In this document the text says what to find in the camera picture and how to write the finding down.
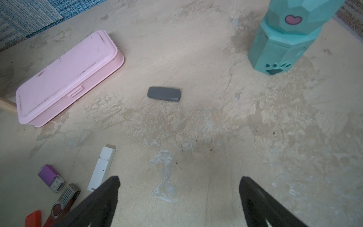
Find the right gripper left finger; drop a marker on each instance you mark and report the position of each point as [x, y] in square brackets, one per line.
[97, 210]

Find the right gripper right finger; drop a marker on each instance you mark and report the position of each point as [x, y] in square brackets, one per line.
[261, 209]

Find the white usb flash drive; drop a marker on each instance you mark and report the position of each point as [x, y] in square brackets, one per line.
[102, 167]

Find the dark red swivel usb drive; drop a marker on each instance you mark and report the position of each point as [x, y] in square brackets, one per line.
[63, 205]

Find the purple usb flash drive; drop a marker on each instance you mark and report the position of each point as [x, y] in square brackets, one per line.
[51, 178]

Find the red usb flash drive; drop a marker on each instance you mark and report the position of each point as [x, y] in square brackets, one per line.
[34, 219]

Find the pink pencil case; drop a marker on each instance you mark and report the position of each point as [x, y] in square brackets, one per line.
[67, 79]

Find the wooden easel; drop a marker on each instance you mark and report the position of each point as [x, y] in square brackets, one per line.
[8, 106]

